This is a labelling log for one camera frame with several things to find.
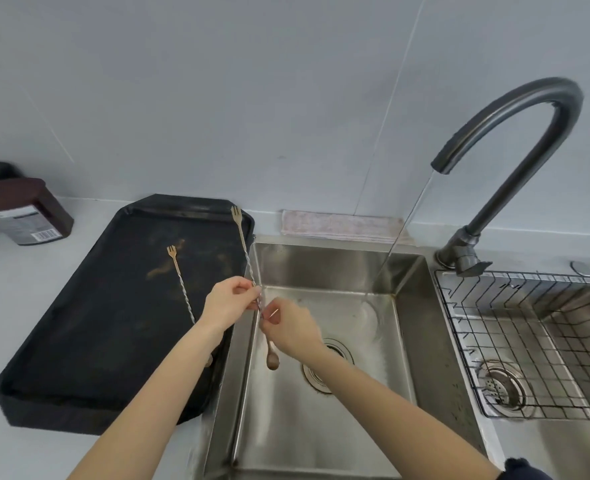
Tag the person's left hand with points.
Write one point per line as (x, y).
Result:
(227, 304)

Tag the person's right hand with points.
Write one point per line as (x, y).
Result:
(292, 329)

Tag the twisted bar spoon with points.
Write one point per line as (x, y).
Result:
(183, 289)
(272, 363)

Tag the dark grey gooseneck faucet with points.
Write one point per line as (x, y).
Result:
(521, 167)

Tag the person's right forearm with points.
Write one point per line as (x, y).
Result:
(400, 419)

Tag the person's left forearm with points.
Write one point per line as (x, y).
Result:
(150, 409)

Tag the round steel drain strainer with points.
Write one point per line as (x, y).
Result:
(315, 379)
(500, 387)

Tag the stainless steel double sink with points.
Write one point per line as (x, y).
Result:
(295, 419)

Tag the pale pink folded cloth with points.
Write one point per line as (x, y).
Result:
(335, 225)

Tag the black plastic tray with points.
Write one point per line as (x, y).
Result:
(100, 319)

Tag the brown bottle with label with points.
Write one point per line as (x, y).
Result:
(40, 199)

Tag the dark navy right sleeve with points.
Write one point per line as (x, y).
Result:
(525, 469)

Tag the round steel sink hole cover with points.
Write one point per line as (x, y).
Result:
(581, 268)

